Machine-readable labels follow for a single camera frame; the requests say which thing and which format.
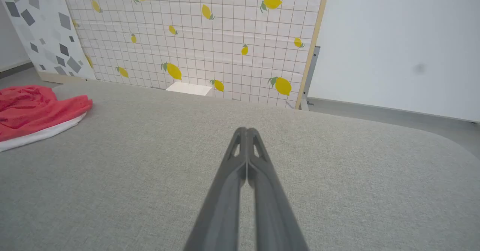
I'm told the white box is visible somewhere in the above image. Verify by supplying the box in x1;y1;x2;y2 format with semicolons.
165;81;213;96

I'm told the red garment with white hem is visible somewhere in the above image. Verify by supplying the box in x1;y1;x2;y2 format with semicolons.
0;85;93;152

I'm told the grey fabric sofa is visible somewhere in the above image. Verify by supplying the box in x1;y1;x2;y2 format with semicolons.
0;80;480;251

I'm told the grey metal panel stand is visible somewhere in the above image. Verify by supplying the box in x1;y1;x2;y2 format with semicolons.
301;46;321;111

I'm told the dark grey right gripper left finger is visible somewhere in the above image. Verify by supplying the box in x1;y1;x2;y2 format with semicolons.
184;127;248;251

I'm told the lemon print grid panel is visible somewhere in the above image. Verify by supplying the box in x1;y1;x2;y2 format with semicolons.
59;0;332;110

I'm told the grey terrazzo pattern panel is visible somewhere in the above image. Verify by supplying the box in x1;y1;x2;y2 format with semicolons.
0;0;97;84

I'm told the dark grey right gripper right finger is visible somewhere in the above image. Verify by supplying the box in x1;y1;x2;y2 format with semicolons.
246;127;310;251

